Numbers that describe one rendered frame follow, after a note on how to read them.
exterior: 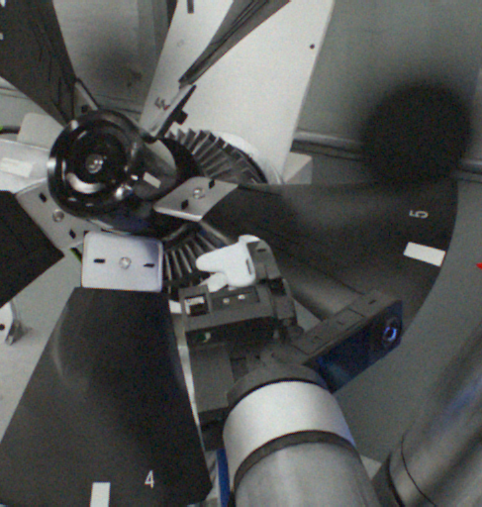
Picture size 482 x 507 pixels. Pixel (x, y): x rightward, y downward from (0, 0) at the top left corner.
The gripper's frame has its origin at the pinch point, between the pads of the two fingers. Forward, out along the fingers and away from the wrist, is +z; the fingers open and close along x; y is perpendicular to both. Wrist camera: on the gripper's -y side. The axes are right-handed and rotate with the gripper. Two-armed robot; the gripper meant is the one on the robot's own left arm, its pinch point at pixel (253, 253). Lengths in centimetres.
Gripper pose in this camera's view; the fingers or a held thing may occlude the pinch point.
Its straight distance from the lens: 54.2
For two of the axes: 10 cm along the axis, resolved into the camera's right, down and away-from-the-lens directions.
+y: -9.8, 1.8, -0.9
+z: -1.7, -5.1, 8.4
